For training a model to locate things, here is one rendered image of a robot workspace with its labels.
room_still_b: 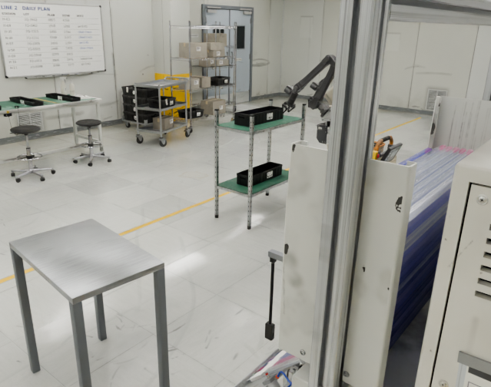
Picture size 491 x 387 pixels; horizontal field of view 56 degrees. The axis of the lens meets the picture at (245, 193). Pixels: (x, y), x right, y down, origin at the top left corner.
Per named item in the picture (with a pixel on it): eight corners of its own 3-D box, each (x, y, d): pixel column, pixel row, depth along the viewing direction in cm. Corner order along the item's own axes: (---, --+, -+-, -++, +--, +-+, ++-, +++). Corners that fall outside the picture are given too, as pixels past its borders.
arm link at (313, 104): (339, 61, 362) (345, 61, 370) (325, 53, 367) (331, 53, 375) (314, 110, 387) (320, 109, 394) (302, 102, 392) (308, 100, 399)
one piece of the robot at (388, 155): (391, 163, 403) (405, 142, 390) (374, 173, 377) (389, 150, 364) (380, 156, 407) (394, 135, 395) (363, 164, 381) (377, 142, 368)
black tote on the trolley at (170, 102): (163, 109, 729) (162, 100, 725) (147, 107, 741) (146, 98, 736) (176, 105, 764) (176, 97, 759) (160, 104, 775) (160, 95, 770)
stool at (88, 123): (64, 163, 633) (60, 123, 614) (87, 154, 680) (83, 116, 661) (100, 167, 620) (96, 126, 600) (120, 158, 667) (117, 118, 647)
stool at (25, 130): (4, 177, 574) (-5, 127, 553) (43, 168, 612) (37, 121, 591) (24, 186, 545) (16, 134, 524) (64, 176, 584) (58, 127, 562)
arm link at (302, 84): (330, 60, 366) (336, 59, 374) (326, 54, 367) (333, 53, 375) (293, 93, 394) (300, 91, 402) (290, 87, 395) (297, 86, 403)
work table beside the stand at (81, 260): (104, 335, 290) (91, 218, 263) (170, 397, 244) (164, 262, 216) (30, 370, 260) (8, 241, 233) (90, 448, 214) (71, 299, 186)
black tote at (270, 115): (248, 127, 433) (248, 114, 429) (234, 124, 443) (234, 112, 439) (283, 118, 475) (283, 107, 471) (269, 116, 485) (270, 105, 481)
